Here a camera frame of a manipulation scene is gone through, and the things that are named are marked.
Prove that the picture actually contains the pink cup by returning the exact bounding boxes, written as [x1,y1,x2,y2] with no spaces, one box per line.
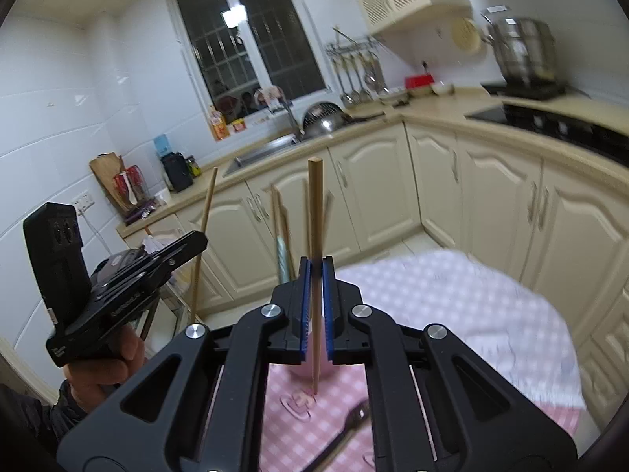
[290,324,340,382]

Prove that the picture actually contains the pale checkered cloth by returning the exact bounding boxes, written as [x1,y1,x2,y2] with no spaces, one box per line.
[339,250,588,410]

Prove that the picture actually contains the plastic bag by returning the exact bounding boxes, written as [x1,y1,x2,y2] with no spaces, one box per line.
[140,234,174,257]

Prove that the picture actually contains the cream base cabinets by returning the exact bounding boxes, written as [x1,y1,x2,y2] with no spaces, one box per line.
[118,120,629,424]

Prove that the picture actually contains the black gas stove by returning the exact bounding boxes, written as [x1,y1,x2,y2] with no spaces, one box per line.
[466,80,629,159]

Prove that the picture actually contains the steel wok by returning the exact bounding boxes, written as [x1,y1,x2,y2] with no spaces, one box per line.
[302,100,355,139]

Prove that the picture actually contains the red and white holder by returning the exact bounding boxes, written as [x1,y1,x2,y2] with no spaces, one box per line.
[113,164,149,208]

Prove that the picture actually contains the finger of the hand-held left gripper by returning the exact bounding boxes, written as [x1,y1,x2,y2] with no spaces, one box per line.
[95,235,209,304]
[151,230,208,256]

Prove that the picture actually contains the person's left forearm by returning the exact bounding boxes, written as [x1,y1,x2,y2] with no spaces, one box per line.
[0,378,106,472]

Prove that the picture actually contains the person's left hand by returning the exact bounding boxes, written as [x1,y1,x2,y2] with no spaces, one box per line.
[64,325,145,414]

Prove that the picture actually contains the round beige wall hanging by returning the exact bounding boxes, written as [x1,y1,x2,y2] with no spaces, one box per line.
[451,17,483,56]

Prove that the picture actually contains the barred window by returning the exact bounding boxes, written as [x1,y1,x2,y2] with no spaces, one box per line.
[168,0,328,105]

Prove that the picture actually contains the hanging utensil rack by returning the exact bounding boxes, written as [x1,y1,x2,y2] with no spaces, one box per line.
[324,26,390,107]

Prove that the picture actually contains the stainless steel pot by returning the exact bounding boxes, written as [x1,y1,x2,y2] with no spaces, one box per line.
[480,6,559,85]

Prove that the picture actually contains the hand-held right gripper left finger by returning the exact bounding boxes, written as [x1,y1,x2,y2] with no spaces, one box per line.
[56,256,312,472]

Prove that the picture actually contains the light blue knife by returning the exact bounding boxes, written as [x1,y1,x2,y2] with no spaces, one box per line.
[276,233,294,284]

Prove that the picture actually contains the steel sink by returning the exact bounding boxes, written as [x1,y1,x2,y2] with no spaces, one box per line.
[223,135,302,179]

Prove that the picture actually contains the orange packet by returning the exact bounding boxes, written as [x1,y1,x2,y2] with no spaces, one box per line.
[208,105,232,142]

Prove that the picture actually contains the black countertop appliance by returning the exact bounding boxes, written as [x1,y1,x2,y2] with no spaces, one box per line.
[160,152,195,194]

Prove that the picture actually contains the beige countertop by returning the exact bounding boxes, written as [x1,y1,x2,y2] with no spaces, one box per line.
[115,83,629,243]

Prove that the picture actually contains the red container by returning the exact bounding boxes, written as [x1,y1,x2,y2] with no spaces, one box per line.
[405,73,436,97]

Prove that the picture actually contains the pink checkered tablecloth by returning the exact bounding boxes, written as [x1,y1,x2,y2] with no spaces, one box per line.
[256,361,585,472]

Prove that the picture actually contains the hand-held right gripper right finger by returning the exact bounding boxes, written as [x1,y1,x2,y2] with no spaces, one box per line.
[322,256,577,472]

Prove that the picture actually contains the wall socket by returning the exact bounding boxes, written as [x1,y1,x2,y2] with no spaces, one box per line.
[73,191,97,216]

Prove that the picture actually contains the kitchen faucet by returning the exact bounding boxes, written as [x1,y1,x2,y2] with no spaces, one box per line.
[282,100,304,142]

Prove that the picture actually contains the wooden cutting board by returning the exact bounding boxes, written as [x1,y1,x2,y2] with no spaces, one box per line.
[89,152,129,213]

